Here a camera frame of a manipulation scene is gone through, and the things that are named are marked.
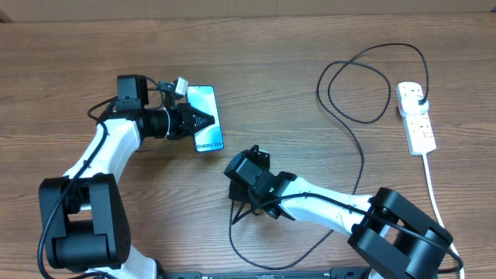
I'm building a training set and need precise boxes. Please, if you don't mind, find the white power strip cord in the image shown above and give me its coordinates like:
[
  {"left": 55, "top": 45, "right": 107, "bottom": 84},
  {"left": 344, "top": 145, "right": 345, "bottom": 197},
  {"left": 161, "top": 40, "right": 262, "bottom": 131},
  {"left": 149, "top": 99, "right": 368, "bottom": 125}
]
[{"left": 421, "top": 153, "right": 466, "bottom": 279}]

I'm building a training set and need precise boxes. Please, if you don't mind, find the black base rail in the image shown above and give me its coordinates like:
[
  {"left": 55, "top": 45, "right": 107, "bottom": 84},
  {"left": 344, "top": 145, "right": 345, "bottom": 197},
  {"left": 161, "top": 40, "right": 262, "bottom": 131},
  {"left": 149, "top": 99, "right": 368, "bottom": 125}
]
[{"left": 162, "top": 267, "right": 370, "bottom": 279}]

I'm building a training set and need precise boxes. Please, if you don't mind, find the blue Galaxy smartphone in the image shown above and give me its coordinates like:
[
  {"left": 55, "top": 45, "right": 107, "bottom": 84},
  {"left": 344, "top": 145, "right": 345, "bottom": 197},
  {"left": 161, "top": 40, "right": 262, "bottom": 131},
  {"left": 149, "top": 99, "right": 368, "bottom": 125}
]
[{"left": 187, "top": 85, "right": 224, "bottom": 153}]

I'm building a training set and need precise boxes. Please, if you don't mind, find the white charger plug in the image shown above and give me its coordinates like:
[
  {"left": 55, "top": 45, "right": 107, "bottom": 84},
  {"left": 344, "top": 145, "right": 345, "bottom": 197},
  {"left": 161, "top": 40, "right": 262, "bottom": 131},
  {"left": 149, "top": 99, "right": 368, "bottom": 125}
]
[{"left": 398, "top": 95, "right": 429, "bottom": 117}]

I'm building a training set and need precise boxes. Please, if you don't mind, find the white power strip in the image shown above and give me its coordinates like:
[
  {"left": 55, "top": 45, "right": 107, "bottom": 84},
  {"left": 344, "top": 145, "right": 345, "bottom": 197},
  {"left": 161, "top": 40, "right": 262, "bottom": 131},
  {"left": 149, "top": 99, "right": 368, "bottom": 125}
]
[{"left": 395, "top": 81, "right": 438, "bottom": 157}]

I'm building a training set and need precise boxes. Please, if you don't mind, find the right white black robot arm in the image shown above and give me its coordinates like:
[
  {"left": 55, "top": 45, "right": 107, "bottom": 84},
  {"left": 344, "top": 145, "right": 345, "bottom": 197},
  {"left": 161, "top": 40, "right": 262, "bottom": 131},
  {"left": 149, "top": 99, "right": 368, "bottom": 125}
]
[{"left": 224, "top": 146, "right": 463, "bottom": 278}]

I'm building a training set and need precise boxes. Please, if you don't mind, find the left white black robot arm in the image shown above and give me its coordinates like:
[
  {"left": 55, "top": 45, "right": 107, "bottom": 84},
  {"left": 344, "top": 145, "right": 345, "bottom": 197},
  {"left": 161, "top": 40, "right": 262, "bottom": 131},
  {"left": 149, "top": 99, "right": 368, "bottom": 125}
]
[{"left": 36, "top": 74, "right": 223, "bottom": 278}]

